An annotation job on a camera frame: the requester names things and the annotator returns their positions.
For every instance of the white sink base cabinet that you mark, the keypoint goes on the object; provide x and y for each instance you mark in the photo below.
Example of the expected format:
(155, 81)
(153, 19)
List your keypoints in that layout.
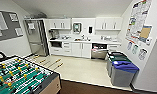
(81, 50)

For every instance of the chrome faucet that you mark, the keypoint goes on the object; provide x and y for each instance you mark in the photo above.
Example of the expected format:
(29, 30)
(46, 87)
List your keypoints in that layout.
(83, 37)

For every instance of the white drawer stack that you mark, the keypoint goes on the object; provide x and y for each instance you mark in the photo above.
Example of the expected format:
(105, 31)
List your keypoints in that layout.
(114, 47)
(67, 48)

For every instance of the black built-in microwave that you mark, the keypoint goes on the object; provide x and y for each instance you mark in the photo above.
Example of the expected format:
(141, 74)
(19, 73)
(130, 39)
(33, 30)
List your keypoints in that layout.
(56, 44)

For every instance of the white wide drawer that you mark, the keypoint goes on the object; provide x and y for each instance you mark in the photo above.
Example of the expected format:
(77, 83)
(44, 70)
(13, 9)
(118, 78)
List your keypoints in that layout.
(56, 51)

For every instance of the black coffee machine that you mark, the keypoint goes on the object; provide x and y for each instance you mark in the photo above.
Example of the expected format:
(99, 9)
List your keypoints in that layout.
(53, 34)

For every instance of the grey bin green lid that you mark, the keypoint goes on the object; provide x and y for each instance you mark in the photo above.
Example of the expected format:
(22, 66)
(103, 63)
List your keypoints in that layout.
(120, 59)

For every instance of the stainless steel refrigerator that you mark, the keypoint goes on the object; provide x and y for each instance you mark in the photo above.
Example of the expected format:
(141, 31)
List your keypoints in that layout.
(35, 36)

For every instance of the small blue white notice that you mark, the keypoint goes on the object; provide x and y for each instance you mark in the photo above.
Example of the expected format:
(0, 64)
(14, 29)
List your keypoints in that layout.
(135, 49)
(142, 54)
(129, 46)

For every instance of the grey bin blue lid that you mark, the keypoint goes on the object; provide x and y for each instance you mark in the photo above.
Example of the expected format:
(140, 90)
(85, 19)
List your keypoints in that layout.
(124, 75)

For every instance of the foosball table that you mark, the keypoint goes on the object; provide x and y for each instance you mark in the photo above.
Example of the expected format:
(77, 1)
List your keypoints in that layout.
(20, 78)

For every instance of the large colourful wall poster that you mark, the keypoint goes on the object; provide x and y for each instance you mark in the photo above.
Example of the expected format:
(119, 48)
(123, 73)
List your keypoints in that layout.
(135, 20)

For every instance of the tan wall paper sheet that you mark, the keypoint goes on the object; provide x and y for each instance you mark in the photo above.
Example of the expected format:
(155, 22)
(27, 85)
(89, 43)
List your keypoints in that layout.
(145, 33)

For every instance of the grey wall board with papers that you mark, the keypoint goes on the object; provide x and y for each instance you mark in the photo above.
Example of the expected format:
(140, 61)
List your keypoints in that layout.
(5, 25)

